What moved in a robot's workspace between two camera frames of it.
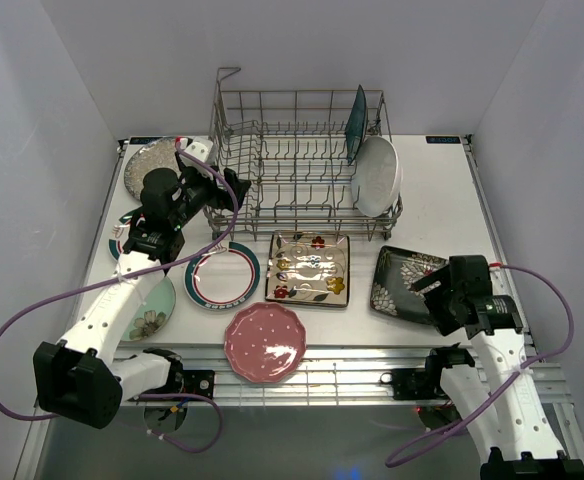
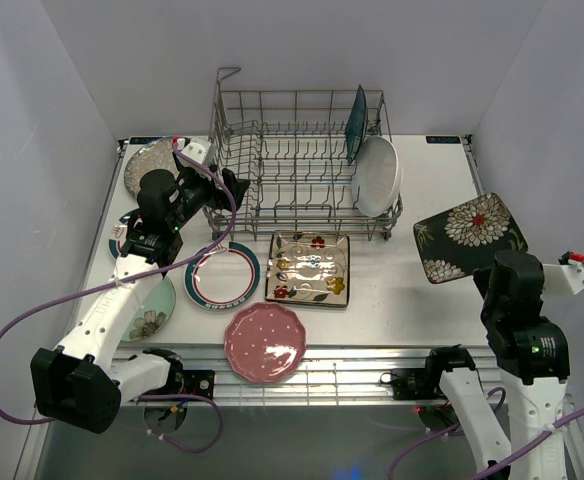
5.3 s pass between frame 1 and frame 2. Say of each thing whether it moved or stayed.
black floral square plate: moved
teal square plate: stayed
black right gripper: moved
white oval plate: stayed
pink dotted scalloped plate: stayed
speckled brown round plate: stayed
